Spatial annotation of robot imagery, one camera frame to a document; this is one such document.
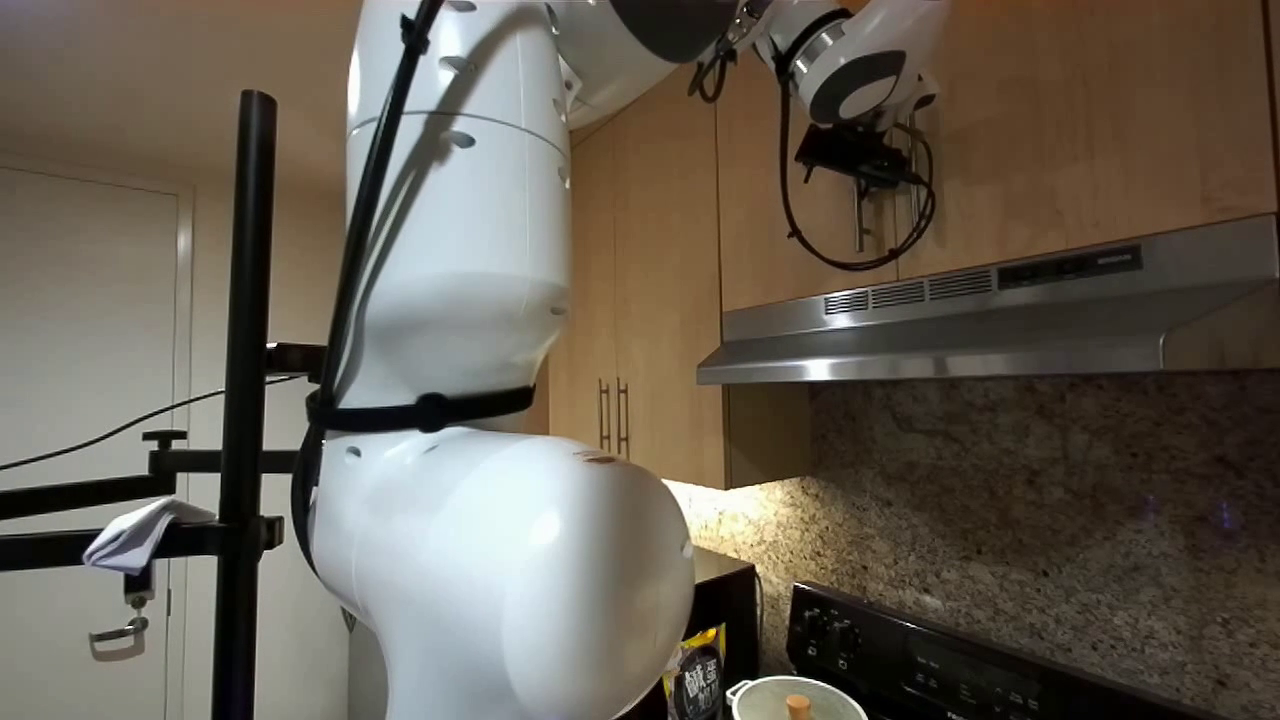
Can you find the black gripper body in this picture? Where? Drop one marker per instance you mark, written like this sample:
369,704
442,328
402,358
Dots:
875,177

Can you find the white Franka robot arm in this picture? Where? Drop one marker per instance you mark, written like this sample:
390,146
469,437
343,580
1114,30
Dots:
455,202

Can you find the narrow tall wooden cabinet door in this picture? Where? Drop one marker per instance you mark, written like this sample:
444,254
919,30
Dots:
596,267

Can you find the stainless steel range hood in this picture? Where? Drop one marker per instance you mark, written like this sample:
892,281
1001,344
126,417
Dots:
1001,322

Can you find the black countertop appliance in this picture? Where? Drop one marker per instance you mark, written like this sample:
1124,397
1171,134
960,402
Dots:
734,600

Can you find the black electric stove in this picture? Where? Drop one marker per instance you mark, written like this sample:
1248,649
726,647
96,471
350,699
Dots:
934,664

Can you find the black and yellow bag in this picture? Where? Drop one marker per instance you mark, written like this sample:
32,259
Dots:
698,681

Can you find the black pole stand with arms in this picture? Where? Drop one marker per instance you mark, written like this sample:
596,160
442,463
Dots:
244,267

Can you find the white crumpled cloth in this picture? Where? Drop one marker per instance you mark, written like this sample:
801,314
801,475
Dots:
143,529

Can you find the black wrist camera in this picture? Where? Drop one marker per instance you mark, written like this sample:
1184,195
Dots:
840,146

